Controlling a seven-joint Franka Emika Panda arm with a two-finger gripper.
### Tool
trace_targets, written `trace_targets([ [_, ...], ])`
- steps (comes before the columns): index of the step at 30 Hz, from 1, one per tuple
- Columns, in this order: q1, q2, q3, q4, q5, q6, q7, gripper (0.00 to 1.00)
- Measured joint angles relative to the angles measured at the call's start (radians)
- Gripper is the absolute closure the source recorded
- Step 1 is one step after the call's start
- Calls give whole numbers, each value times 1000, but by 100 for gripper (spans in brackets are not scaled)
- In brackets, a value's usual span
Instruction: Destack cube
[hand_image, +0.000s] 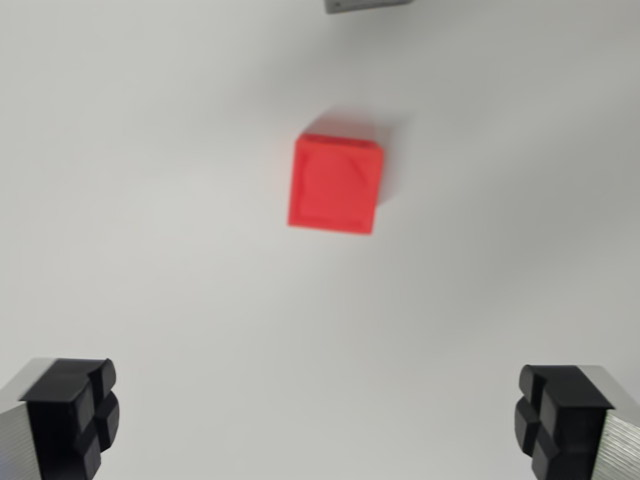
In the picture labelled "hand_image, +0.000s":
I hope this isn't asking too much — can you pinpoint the gripper left finger with black rubber pad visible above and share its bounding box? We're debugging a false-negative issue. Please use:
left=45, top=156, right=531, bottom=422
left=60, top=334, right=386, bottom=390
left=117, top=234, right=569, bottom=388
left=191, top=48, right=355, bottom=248
left=0, top=356, right=122, bottom=480

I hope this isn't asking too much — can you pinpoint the gripper right finger with black rubber pad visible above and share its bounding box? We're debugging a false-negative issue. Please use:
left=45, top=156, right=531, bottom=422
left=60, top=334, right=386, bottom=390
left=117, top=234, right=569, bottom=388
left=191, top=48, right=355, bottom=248
left=513, top=363, right=640, bottom=480

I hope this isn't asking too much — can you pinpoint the red cube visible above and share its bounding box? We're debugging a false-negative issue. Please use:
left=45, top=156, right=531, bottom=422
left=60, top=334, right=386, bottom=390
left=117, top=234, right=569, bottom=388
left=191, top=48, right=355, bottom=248
left=286, top=132, right=385, bottom=236

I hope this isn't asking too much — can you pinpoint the grey square base plate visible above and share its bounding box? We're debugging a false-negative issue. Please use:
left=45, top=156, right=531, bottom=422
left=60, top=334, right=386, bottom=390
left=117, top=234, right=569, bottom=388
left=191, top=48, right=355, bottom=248
left=323, top=0, right=414, bottom=15

